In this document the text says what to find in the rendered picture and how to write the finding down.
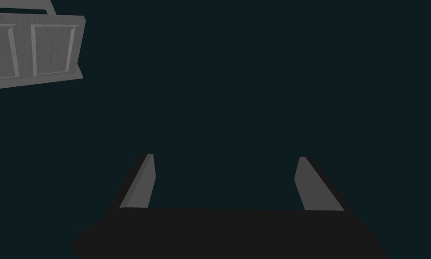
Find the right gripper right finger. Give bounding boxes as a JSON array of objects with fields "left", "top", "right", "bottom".
[{"left": 294, "top": 156, "right": 353, "bottom": 213}]

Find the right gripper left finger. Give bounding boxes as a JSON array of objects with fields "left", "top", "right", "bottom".
[{"left": 107, "top": 153, "right": 157, "bottom": 214}]

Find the grey panelled cupboard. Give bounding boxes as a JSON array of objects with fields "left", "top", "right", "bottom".
[{"left": 0, "top": 0, "right": 86, "bottom": 91}]

